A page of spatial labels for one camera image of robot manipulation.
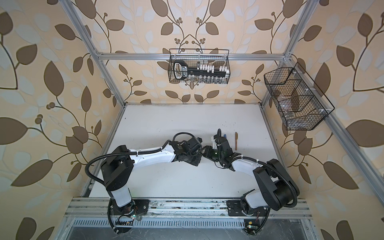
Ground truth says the brown pen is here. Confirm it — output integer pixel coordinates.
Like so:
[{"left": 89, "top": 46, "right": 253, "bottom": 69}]
[{"left": 235, "top": 132, "right": 239, "bottom": 151}]

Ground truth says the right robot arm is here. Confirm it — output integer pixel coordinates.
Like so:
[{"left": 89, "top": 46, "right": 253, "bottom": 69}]
[{"left": 202, "top": 129, "right": 300, "bottom": 236}]

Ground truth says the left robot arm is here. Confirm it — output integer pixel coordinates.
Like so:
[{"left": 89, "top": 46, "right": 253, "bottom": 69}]
[{"left": 85, "top": 132, "right": 203, "bottom": 235}]

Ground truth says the black tool in basket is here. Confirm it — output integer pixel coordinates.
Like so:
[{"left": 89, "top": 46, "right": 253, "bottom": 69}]
[{"left": 168, "top": 60, "right": 231, "bottom": 80}]

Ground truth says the back wire basket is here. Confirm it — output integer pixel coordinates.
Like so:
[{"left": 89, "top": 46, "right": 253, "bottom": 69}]
[{"left": 168, "top": 48, "right": 231, "bottom": 85}]

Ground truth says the wire basket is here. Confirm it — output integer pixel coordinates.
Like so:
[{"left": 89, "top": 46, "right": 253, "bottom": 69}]
[
  {"left": 168, "top": 48, "right": 231, "bottom": 85},
  {"left": 264, "top": 63, "right": 335, "bottom": 131}
]

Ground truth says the right wire basket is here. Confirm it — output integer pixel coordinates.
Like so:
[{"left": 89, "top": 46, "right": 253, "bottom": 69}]
[{"left": 264, "top": 63, "right": 335, "bottom": 131}]

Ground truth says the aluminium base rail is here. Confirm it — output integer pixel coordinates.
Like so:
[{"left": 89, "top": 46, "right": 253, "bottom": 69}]
[{"left": 61, "top": 198, "right": 314, "bottom": 230}]

